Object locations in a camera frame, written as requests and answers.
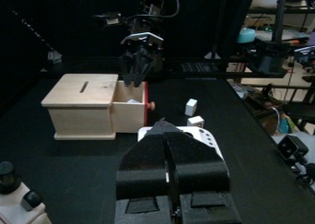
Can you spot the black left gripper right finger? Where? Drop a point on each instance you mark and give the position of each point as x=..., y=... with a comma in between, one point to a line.
x=199, y=172

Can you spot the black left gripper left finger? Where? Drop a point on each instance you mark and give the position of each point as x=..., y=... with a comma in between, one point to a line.
x=142, y=169

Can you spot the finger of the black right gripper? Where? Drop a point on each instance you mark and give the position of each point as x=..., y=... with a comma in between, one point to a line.
x=129, y=69
x=147, y=64

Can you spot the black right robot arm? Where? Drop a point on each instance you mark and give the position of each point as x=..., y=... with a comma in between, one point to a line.
x=149, y=9

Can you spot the white toy sushi piece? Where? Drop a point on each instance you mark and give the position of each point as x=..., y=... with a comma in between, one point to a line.
x=195, y=121
x=191, y=107

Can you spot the white item in drawer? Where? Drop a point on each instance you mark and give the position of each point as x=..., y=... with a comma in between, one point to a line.
x=134, y=101

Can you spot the white plastic tray with holes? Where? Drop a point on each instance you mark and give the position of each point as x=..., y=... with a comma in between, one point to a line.
x=207, y=140

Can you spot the red box part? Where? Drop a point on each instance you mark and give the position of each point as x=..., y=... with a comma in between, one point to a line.
x=129, y=114

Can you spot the wooden box with coin slot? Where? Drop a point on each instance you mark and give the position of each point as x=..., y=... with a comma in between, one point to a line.
x=80, y=106

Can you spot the black stand pole with base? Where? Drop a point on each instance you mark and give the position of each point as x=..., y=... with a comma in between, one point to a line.
x=217, y=28

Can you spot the black power adapter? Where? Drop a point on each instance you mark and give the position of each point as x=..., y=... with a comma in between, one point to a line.
x=291, y=146

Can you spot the teal cup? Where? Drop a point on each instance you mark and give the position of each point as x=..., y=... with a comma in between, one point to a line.
x=246, y=35

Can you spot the black storage bin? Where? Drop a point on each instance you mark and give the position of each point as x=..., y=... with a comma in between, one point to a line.
x=266, y=60

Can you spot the white toy with black knobs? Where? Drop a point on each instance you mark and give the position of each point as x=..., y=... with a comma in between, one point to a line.
x=19, y=203

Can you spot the small grey clamp mount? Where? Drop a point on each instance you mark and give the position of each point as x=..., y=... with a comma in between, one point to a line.
x=54, y=56

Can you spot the black metal shelf frame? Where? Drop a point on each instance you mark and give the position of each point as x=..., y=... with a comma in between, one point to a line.
x=281, y=15

